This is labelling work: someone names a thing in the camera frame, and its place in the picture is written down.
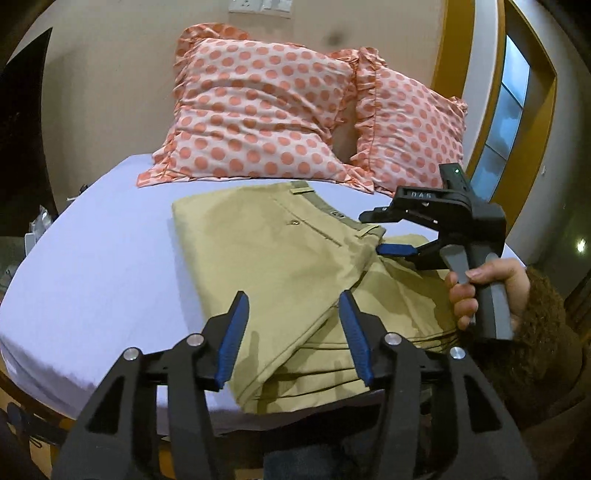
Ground person's right forearm brown sleeve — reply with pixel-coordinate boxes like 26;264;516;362
455;267;591;464

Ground small polka dot pillow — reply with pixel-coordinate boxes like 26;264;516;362
327;46;468;197

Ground dark cabinet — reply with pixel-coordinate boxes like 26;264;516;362
0;27;62;237

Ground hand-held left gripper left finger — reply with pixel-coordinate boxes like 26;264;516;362
53;291;250;480

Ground bed with lavender sheet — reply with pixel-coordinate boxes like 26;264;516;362
0;154;528;437

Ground white wall switch plate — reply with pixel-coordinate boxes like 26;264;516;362
228;0;293;18

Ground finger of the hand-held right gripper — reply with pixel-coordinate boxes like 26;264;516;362
359;206;394;223
375;236;445;269

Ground large polka dot pillow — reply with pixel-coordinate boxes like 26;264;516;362
136;24;376;193

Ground person's right hand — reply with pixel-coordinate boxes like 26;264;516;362
444;257;532;331

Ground yellow wooden window frame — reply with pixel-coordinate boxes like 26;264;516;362
433;0;560;206

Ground window with glass panes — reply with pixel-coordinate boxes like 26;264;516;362
471;35;532;200

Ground person's blue jeans leg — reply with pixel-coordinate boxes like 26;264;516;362
262;438;385;480

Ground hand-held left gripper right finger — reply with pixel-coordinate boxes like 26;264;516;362
339;290;539;480

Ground khaki pants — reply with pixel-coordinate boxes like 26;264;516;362
172;181;463;414

